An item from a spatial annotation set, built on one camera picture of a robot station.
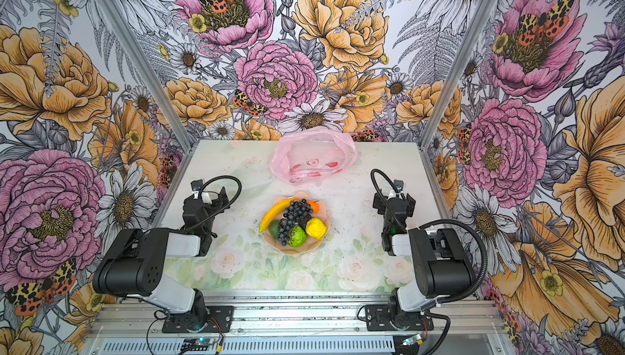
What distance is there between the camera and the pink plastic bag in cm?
106

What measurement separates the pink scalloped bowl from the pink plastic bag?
0.59ft

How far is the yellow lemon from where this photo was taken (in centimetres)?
85

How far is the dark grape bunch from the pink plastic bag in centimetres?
18

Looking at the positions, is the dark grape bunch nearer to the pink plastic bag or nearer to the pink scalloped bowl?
the pink scalloped bowl

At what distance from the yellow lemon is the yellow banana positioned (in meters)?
0.12

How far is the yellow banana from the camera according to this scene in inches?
35.2

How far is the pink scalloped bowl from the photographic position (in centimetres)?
86
